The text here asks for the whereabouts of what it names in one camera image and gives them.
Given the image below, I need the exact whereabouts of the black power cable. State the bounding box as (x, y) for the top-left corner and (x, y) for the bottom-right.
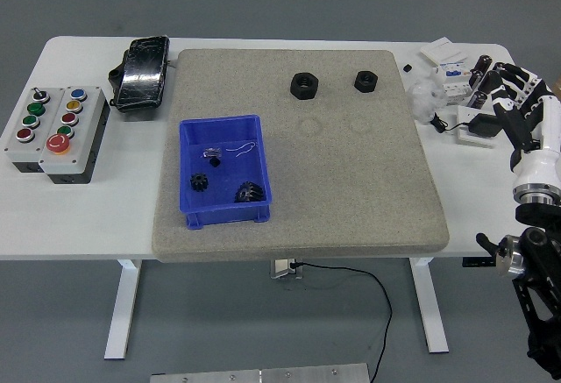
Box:
(290, 261), (394, 379)

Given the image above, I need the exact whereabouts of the blue plastic box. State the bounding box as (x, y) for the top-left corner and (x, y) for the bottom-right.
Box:
(178, 114), (275, 231)

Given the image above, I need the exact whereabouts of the large black hex nut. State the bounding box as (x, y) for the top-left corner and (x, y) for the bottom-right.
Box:
(289, 72), (320, 102)

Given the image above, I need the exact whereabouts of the black power adapter with cord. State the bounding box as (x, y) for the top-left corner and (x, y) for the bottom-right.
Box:
(430, 112), (505, 139)

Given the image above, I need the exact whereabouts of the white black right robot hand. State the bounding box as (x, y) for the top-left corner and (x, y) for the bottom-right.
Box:
(490, 61), (561, 188)

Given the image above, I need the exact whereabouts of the small black hex nut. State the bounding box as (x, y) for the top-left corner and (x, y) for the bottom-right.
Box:
(353, 69), (380, 94)

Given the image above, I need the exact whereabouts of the crumpled clear plastic wrap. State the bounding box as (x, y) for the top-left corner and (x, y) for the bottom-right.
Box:
(407, 76), (449, 122)

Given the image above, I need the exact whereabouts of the grey metal plate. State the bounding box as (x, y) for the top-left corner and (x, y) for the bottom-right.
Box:
(150, 368), (263, 383)

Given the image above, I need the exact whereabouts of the white square plate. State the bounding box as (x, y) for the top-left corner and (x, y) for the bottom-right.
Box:
(455, 104), (506, 150)

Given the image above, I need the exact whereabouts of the white circuit breaker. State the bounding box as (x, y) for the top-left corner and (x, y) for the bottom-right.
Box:
(431, 59), (477, 106)

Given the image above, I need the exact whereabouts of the white table leg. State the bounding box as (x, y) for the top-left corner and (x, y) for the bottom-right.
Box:
(409, 256), (451, 354)
(103, 259), (144, 361)

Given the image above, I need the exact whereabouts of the small black spur gear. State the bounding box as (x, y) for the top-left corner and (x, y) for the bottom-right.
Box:
(188, 173), (209, 195)

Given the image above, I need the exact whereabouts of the silver table control box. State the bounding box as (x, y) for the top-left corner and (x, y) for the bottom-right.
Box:
(269, 259), (304, 280)

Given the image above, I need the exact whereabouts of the large black bevel gear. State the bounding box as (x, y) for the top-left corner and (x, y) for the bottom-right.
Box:
(234, 181), (266, 204)

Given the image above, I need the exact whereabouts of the grey emergency-stop control box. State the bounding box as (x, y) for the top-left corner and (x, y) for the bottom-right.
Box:
(38, 86), (111, 185)

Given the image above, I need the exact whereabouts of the grey four-button control box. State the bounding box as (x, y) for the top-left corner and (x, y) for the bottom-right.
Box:
(3, 86), (67, 174)

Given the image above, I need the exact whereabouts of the grey-brown foam mat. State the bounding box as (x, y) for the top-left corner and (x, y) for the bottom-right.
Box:
(151, 48), (451, 265)

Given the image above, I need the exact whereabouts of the glossy black wrapped device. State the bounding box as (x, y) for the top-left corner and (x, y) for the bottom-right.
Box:
(108, 35), (171, 115)

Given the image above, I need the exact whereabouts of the thin white thread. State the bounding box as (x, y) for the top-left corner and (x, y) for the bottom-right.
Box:
(224, 140), (259, 158)

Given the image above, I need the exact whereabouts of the white wall switch plate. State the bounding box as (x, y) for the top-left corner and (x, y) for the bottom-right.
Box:
(419, 37), (467, 67)

